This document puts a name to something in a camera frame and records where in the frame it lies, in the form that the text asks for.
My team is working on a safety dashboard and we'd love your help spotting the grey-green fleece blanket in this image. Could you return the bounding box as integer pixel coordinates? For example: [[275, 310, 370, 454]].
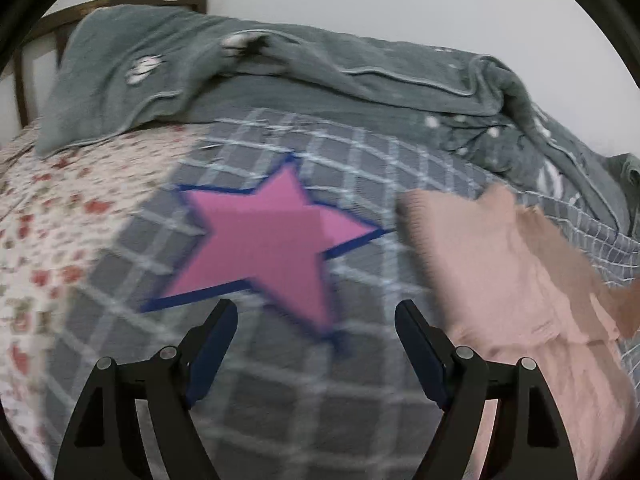
[[35, 4, 640, 233]]

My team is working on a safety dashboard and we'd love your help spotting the grey checked blanket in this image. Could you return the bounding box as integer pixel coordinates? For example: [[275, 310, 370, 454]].
[[42, 107, 640, 480]]

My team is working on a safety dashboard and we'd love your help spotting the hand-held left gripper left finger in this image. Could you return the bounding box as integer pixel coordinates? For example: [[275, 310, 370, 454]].
[[54, 299, 239, 480]]

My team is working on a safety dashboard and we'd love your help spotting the pink star patch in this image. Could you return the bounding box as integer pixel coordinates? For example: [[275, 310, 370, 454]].
[[140, 155, 388, 353]]

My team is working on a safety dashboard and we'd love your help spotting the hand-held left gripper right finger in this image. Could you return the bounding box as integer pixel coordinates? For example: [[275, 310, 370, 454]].
[[395, 300, 578, 480]]

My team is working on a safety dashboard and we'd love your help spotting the pink knitted sweater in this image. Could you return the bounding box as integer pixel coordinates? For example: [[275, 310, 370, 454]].
[[397, 182, 640, 480]]

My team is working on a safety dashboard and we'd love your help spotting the floral bedsheet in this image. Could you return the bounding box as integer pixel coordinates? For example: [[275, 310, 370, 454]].
[[0, 120, 216, 466]]

